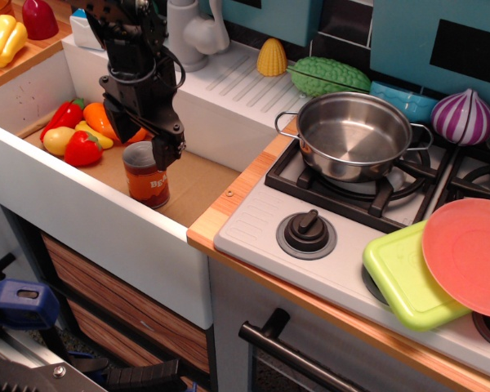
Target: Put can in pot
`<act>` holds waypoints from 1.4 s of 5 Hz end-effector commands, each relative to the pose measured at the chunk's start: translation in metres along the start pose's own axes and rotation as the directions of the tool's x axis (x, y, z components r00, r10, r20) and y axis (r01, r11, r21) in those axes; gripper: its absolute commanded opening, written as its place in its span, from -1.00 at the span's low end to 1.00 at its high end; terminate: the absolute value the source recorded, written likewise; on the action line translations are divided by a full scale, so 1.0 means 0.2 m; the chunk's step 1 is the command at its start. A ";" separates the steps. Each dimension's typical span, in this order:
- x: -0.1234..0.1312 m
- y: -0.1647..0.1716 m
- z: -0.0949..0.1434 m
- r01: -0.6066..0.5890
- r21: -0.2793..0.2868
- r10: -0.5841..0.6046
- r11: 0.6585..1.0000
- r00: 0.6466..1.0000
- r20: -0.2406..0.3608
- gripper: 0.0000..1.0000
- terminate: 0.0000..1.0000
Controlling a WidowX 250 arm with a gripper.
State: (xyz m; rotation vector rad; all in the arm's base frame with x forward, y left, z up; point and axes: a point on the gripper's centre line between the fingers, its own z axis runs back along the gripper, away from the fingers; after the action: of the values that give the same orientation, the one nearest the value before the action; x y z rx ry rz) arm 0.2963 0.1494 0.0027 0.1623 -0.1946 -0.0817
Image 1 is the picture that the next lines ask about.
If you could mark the yellow toy potato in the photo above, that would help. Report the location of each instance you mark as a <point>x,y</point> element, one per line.
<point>56,140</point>

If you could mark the purple toy onion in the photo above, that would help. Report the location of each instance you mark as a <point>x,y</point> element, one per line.
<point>462,119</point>

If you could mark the orange toy carrot upper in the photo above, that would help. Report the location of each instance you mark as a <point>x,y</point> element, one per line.
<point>96,117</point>

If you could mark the red toy bell pepper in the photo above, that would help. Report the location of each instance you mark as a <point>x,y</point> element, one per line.
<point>83,149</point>

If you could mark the black oven door handle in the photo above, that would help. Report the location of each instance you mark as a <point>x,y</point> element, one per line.
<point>266,338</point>

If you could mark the grey toy faucet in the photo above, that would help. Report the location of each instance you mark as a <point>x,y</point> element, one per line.
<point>192,36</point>

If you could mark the yellow toy bell pepper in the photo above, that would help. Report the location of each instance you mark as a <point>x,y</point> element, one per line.
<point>13,37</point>

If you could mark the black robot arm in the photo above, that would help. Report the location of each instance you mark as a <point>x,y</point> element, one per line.
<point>131,33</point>

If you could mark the yellow toy banana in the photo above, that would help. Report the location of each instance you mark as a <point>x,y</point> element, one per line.
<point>105,142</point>

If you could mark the yellow toy corn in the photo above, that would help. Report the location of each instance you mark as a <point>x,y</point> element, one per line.
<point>272,60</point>

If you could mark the pink plastic plate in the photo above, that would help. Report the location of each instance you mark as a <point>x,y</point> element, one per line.
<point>456,248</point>

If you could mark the blue toy bowl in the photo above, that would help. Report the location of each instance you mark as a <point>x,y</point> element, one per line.
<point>416,107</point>

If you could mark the white toy sink basin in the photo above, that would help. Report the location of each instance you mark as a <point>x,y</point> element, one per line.
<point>228,111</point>

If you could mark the stainless steel pot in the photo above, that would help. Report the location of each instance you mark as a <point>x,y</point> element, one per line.
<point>352,137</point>

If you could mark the orange toy bean can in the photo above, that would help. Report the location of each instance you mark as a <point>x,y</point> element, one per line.
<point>146,184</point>

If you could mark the toy milk carton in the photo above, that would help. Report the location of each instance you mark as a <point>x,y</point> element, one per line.
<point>82,33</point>

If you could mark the black stove knob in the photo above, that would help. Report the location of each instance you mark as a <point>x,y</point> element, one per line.
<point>306,236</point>

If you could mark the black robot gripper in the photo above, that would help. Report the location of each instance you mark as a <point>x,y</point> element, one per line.
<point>138,98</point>

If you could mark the orange toy carrot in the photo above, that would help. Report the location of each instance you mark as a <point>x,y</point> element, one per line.
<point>96,117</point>
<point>139,136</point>

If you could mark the orange toy carrot lower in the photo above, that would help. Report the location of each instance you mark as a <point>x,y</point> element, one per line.
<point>139,136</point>

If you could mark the red toy chili pepper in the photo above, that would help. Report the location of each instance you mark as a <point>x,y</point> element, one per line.
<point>69,114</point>

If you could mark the black stove grate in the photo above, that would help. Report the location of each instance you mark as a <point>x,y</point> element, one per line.
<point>423,180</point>

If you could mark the brown cardboard sheet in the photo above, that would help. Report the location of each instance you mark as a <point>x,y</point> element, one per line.
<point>194,182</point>

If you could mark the blue clamp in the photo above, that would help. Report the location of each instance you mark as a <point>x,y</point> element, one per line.
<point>27,306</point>

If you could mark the green toy bitter gourd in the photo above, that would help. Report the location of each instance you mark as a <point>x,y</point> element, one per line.
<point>317,76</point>

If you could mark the lime green plastic lid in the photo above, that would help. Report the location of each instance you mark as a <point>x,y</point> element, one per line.
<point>396,264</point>

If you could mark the dark red toy dome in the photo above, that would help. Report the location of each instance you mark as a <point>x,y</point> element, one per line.
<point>39,20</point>

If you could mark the wooden drawer front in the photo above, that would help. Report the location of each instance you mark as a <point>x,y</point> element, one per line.
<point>122,319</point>

